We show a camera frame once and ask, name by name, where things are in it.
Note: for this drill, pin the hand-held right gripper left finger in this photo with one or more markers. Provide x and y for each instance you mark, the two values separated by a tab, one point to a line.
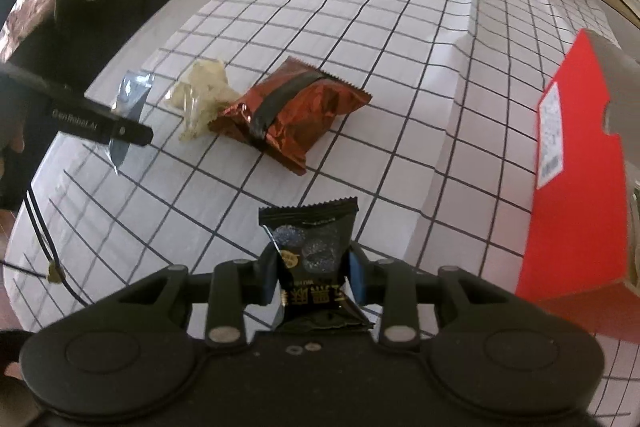
270	282

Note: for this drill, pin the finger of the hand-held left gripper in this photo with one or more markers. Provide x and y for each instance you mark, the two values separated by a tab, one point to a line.
132	132

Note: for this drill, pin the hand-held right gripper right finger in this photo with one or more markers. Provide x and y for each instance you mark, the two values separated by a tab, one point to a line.
355	277

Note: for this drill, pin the light blue snack packet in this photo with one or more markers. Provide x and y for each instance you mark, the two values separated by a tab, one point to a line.
131	92

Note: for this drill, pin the black snack packet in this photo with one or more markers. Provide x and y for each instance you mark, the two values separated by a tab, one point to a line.
310	252

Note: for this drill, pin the red cardboard box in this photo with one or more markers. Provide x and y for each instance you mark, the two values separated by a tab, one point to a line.
575	187

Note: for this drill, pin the person's left hand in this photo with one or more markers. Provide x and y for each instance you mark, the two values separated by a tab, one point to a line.
12	132

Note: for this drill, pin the beige snack packet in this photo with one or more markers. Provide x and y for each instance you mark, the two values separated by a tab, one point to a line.
200	87

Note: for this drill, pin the dark red foil snack packet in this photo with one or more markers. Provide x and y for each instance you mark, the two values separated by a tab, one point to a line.
310	107

